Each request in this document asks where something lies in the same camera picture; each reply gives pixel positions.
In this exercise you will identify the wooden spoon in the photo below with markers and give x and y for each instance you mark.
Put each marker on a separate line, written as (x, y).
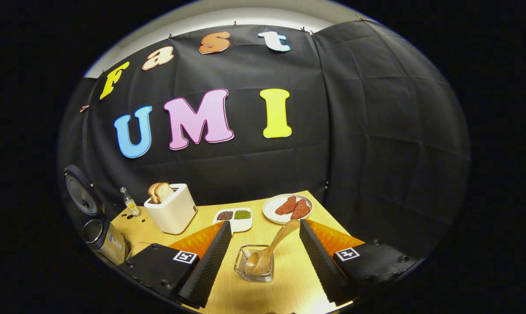
(271, 248)

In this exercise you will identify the white round plate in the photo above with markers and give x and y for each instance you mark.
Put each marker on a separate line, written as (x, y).
(269, 209)

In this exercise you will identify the white toaster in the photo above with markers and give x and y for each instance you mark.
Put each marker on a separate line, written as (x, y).
(173, 216)

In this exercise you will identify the dark grey rice cooker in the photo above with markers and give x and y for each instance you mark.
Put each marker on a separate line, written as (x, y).
(108, 244)

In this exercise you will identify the red meat slice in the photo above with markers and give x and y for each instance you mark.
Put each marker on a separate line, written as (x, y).
(286, 206)
(300, 210)

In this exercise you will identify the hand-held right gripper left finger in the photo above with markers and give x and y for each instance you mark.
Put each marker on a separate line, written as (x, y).
(208, 266)

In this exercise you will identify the white divided bean dish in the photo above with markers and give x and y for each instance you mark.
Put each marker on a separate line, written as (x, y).
(241, 223)

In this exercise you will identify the small glass bottle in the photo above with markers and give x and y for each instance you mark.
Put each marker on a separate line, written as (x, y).
(132, 205)

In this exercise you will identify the copper backdrop clip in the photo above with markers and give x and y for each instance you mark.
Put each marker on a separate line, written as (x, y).
(84, 108)

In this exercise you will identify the toasted bread slice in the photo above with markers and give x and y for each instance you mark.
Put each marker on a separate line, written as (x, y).
(164, 191)
(152, 194)

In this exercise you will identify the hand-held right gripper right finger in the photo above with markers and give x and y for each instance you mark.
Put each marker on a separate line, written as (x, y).
(321, 266)

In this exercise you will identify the black backdrop cloth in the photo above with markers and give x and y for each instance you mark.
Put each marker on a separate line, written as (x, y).
(376, 131)

